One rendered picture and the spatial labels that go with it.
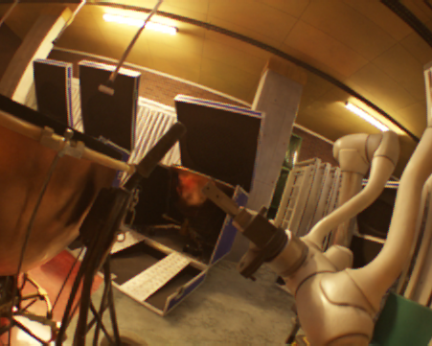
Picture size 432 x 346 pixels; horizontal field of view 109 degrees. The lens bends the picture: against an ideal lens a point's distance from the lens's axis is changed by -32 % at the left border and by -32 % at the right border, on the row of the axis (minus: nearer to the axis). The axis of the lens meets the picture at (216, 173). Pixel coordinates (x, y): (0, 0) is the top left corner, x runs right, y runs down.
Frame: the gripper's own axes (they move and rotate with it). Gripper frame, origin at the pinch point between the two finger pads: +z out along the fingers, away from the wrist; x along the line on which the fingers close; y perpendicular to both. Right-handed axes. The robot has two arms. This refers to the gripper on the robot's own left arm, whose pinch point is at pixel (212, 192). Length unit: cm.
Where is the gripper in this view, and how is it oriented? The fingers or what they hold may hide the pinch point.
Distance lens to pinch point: 45.2
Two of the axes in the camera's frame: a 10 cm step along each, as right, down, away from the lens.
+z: -7.6, -6.5, 0.0
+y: 6.5, -7.5, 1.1
